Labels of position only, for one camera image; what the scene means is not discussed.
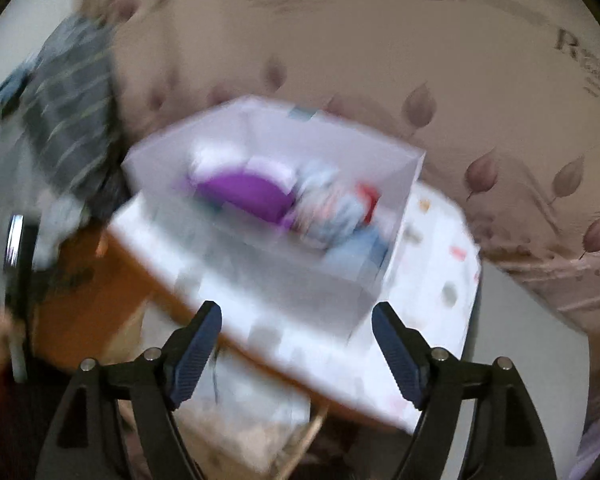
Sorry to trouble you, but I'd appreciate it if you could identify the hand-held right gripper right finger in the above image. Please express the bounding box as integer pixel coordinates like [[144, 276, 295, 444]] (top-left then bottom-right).
[[371, 302, 558, 480]]

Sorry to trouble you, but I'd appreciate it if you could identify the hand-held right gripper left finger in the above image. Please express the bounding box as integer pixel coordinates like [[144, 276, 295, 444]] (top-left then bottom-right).
[[35, 300, 224, 480]]

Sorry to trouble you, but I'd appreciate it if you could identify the white cardboard shoe box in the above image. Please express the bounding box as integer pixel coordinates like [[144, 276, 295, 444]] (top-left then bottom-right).
[[120, 94, 426, 346]]

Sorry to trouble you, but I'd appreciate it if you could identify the red underwear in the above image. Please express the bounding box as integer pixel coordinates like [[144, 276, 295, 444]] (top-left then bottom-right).
[[354, 182, 382, 222]]

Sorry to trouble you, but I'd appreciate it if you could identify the purple underwear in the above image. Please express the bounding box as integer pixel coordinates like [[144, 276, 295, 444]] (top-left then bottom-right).
[[187, 167, 298, 226]]

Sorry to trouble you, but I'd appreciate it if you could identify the white dotted cloth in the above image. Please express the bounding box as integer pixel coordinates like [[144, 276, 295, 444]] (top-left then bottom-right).
[[107, 185, 483, 433]]

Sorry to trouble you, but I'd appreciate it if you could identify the wooden cabinet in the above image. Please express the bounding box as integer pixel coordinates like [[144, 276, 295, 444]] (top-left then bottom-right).
[[100, 225, 401, 431]]

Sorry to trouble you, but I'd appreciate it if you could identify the grey box lid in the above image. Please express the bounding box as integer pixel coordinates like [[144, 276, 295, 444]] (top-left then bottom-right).
[[460, 260, 593, 480]]

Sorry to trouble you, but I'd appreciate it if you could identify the plaid cloth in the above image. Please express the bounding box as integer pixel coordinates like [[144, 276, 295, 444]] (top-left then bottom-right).
[[0, 12, 131, 271]]

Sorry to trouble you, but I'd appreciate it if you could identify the pink cloth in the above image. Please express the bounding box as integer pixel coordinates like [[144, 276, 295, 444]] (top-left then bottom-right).
[[570, 400, 600, 480]]

